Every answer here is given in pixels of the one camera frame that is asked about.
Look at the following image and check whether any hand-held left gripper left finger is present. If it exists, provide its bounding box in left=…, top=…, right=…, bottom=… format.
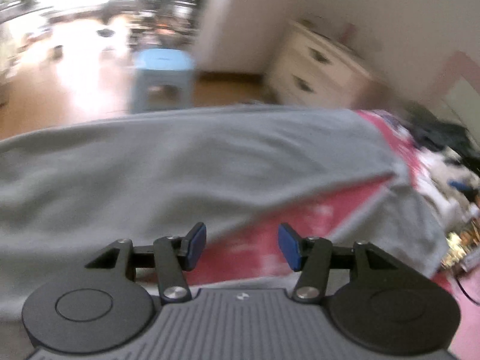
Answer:
left=85, top=222, right=208, bottom=304

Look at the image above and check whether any black gold printed packet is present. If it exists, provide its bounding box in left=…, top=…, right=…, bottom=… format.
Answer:
left=442, top=217, right=480, bottom=275

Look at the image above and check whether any white cloth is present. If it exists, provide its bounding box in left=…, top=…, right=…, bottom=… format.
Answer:
left=412, top=146, right=480, bottom=214

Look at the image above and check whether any pink floral blanket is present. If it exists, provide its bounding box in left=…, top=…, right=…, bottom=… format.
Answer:
left=184, top=109, right=480, bottom=360

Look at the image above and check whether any wheelchair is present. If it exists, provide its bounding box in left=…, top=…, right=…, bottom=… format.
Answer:
left=127, top=0, right=205, bottom=46

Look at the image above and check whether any cream nightstand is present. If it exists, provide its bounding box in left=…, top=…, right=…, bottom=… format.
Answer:
left=264, top=19, right=385, bottom=109

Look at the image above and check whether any light blue plastic stool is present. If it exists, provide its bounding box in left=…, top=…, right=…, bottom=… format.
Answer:
left=129, top=48, right=196, bottom=114

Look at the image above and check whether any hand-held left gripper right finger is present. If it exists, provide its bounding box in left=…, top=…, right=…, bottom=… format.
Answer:
left=277, top=223, right=398, bottom=302

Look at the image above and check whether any dark green cloth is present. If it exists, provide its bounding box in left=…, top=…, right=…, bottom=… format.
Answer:
left=407, top=101, right=473, bottom=151

